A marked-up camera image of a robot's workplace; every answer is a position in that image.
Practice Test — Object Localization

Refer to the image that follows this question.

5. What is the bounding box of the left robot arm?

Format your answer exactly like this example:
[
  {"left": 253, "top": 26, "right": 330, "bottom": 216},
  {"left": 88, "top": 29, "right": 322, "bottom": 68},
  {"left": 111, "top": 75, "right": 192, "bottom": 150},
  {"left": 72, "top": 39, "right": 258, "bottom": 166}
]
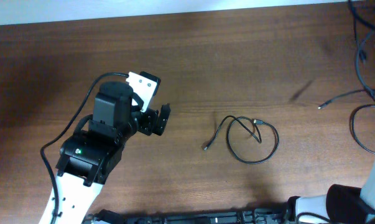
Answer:
[{"left": 40, "top": 78, "right": 170, "bottom": 223}]

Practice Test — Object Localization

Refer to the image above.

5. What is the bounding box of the left camera cable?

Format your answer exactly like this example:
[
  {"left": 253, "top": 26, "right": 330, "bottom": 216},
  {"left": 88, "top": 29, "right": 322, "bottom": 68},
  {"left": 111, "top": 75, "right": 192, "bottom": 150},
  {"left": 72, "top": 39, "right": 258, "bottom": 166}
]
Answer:
[{"left": 40, "top": 72, "right": 129, "bottom": 224}]

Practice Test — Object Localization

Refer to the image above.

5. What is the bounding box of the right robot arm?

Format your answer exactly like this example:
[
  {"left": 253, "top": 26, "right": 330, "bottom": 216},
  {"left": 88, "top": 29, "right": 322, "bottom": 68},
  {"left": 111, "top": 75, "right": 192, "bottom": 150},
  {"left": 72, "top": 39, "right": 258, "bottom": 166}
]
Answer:
[{"left": 285, "top": 160, "right": 375, "bottom": 223}]

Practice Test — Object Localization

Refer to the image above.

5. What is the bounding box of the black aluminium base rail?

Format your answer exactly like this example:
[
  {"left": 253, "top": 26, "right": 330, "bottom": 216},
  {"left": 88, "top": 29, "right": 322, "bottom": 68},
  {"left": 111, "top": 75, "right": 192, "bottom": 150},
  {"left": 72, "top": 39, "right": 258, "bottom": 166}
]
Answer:
[{"left": 82, "top": 208, "right": 290, "bottom": 224}]

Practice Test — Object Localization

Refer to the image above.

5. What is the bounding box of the black usb cable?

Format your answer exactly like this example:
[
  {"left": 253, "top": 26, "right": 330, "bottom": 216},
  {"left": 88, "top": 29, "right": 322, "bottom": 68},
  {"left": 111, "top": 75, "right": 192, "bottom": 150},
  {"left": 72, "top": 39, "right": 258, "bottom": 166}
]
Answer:
[
  {"left": 317, "top": 88, "right": 375, "bottom": 155},
  {"left": 203, "top": 114, "right": 280, "bottom": 165}
]

